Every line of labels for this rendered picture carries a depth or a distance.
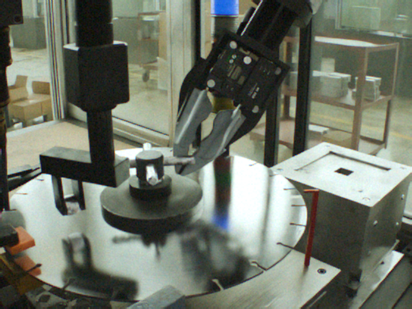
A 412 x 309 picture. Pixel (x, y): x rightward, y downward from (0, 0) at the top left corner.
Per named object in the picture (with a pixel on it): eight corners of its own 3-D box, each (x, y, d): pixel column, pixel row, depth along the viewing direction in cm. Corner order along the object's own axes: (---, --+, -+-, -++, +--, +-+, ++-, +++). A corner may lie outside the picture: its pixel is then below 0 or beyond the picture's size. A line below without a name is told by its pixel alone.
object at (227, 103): (222, 105, 77) (223, 89, 76) (242, 110, 74) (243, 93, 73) (204, 110, 74) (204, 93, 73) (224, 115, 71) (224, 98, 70)
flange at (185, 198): (180, 235, 41) (179, 212, 40) (80, 215, 44) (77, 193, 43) (215, 187, 51) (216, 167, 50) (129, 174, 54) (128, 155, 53)
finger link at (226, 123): (176, 184, 43) (224, 101, 41) (179, 171, 49) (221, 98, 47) (204, 199, 43) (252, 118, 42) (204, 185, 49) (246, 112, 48)
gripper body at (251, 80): (188, 81, 39) (255, -32, 38) (190, 81, 48) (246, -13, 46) (261, 123, 40) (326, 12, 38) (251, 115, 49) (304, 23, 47)
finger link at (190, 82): (163, 114, 46) (205, 40, 45) (165, 112, 47) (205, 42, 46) (203, 136, 46) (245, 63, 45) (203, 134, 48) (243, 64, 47)
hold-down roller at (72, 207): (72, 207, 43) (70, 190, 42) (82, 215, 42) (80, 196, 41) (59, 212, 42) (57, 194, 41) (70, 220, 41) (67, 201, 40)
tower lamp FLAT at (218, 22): (223, 32, 72) (224, 15, 71) (244, 34, 69) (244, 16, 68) (204, 34, 69) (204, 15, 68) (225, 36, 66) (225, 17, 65)
